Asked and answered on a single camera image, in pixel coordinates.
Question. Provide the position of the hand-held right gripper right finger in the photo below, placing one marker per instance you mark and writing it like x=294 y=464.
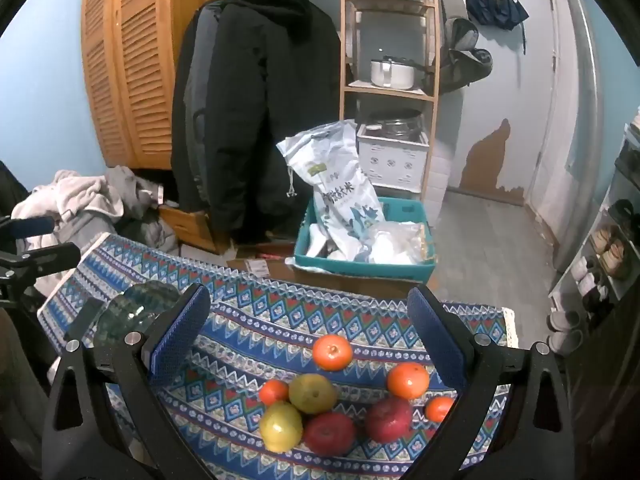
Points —
x=435 y=340

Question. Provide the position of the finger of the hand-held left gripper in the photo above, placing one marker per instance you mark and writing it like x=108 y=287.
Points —
x=30 y=226
x=50 y=257

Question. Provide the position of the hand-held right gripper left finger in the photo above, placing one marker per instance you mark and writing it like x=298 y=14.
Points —
x=180 y=330

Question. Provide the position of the red apple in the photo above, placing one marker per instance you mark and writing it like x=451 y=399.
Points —
x=388 y=419
x=329 y=432

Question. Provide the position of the green pear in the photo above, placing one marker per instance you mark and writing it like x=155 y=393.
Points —
x=312 y=392

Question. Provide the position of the yellow pear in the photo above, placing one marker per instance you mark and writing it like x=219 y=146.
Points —
x=281 y=426

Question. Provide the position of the white garment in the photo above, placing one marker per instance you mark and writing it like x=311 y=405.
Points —
x=70 y=200

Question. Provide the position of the small orange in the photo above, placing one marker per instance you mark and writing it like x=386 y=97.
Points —
x=439 y=408
x=273 y=392

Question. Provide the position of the blue patterned tablecloth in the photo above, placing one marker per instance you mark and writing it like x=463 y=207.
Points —
x=280 y=320

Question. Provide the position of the teal plastic basket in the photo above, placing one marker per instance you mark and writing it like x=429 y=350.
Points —
x=360 y=270

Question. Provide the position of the clear plastic bag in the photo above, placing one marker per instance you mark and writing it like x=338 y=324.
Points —
x=395 y=245

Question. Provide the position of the large orange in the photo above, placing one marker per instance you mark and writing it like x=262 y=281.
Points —
x=332 y=352

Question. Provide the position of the wooden box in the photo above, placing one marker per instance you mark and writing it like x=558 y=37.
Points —
x=187 y=222

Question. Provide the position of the grey garment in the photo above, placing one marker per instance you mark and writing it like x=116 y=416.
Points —
x=130 y=185

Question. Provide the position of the white shoe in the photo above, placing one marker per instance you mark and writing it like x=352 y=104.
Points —
x=562 y=321
x=567 y=341

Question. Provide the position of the black shoe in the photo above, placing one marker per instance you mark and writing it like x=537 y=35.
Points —
x=597 y=295

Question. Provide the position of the white printed box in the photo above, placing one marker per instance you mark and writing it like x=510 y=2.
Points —
x=392 y=165

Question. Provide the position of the white rice bag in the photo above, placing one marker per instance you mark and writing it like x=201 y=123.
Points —
x=335 y=185

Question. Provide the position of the brown shoe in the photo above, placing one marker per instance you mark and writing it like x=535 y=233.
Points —
x=602 y=240
x=615 y=260

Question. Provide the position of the wooden louvered wardrobe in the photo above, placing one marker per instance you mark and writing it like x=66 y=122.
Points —
x=140 y=60

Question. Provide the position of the dark cooking pot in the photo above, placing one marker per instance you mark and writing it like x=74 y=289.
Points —
x=395 y=124

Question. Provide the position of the black coat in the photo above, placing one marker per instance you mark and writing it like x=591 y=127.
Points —
x=260 y=110

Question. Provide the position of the shoe rack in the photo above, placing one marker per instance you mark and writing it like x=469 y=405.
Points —
x=625 y=200

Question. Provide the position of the wooden shelf rack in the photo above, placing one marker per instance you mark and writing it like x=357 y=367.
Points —
x=385 y=91

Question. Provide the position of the white door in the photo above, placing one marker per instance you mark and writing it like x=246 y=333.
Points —
x=570 y=110

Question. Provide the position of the white pot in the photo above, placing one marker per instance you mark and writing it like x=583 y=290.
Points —
x=392 y=75

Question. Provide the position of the grey backpack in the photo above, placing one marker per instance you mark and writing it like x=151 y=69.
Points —
x=460 y=55

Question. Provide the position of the dark folded umbrella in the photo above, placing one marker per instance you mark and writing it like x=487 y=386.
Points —
x=495 y=10

